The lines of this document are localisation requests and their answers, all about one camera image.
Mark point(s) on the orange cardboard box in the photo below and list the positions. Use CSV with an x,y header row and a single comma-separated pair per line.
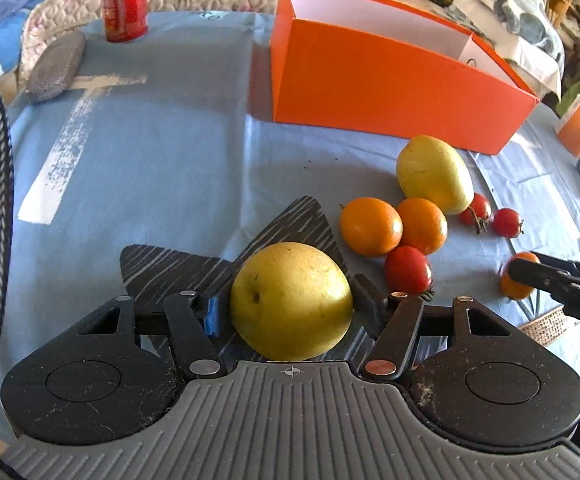
x,y
380,85

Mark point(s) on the grey scouring pad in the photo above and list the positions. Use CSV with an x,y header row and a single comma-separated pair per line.
x,y
57,67

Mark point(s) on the grey spotted duvet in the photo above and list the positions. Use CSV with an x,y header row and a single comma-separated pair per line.
x,y
515,10

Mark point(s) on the red soda can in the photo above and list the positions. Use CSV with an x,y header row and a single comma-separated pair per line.
x,y
124,5

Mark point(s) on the yellow lemon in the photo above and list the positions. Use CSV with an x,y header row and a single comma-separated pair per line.
x,y
432,175

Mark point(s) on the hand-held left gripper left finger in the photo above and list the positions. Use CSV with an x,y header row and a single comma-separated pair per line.
x,y
211,317

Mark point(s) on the small orange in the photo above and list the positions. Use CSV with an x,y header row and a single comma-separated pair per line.
x,y
425,225
515,290
371,226

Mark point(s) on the red cherry tomato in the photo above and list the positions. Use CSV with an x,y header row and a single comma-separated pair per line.
x,y
506,221
407,270
477,206

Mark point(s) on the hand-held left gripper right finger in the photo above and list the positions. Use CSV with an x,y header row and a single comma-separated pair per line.
x,y
367,305

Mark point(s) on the blue patterned tablecloth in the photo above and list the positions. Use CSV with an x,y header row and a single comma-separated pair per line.
x,y
159,170

